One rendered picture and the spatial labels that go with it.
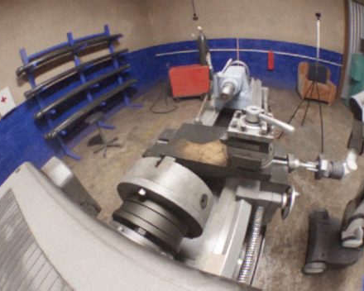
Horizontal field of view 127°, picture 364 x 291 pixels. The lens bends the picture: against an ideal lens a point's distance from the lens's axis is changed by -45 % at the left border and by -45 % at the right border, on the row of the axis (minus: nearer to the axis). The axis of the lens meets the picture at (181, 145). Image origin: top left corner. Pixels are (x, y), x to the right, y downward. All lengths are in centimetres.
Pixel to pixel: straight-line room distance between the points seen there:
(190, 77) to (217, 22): 200
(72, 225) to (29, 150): 316
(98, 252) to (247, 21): 481
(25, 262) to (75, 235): 8
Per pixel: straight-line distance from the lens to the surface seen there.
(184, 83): 368
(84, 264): 16
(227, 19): 485
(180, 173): 35
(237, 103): 136
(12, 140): 324
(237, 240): 66
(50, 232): 20
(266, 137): 58
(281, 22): 484
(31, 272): 20
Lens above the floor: 146
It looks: 37 degrees down
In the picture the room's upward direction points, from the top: 10 degrees counter-clockwise
